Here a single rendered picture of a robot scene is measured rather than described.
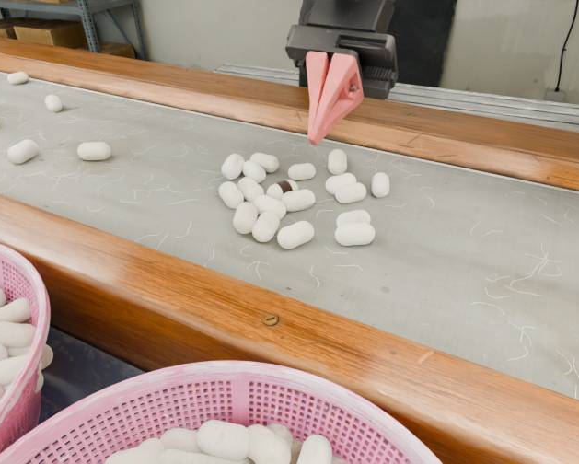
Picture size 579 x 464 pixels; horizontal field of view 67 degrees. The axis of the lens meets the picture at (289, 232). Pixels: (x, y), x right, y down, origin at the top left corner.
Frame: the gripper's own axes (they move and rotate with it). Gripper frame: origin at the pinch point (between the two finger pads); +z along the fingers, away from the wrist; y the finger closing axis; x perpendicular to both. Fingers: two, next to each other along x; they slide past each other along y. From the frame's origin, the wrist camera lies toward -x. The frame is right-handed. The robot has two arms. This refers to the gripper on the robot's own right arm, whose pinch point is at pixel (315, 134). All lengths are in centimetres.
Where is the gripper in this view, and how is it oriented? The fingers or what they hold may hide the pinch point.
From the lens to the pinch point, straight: 42.5
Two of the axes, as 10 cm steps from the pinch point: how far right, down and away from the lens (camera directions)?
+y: 9.0, 2.7, -3.5
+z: -3.4, 9.3, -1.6
